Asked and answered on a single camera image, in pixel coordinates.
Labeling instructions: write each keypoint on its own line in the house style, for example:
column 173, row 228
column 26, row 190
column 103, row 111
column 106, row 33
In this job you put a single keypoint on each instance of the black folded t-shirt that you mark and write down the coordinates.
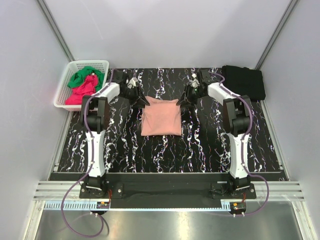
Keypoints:
column 244, row 81

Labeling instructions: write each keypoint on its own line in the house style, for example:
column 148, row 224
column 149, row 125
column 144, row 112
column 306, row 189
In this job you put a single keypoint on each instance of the small electronics module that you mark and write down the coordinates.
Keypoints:
column 238, row 208
column 103, row 204

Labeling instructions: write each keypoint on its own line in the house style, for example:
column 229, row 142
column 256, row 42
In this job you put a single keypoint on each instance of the green crumpled t-shirt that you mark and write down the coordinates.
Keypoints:
column 78, row 78

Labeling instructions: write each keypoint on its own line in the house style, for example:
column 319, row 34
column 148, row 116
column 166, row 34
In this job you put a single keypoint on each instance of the white plastic basket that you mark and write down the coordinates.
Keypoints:
column 64, row 92

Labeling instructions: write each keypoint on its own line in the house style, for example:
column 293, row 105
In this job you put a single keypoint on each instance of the pink printed t-shirt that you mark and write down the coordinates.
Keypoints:
column 161, row 118

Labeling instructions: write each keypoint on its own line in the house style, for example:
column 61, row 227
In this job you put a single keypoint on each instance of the left small electronics module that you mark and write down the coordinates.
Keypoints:
column 103, row 204

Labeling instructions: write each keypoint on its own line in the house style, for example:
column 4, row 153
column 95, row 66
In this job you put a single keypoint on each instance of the red crumpled t-shirt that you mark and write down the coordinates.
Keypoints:
column 87, row 88

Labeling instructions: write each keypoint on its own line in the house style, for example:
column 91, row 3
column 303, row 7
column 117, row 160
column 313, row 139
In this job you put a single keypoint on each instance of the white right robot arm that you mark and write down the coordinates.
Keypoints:
column 237, row 122

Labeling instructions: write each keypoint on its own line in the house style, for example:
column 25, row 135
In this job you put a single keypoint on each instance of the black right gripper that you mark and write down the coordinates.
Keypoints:
column 186, row 99

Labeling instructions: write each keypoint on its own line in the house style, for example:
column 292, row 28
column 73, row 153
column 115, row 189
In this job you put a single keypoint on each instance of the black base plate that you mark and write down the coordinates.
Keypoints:
column 169, row 195

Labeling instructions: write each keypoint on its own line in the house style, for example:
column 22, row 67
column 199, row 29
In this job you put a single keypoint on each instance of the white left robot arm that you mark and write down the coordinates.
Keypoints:
column 95, row 120

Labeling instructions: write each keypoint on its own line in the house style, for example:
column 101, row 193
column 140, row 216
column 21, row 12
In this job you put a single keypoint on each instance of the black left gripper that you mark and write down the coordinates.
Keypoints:
column 139, row 99

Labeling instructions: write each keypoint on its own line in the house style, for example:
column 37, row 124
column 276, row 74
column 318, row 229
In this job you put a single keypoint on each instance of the right small electronics module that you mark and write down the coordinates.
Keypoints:
column 238, row 208

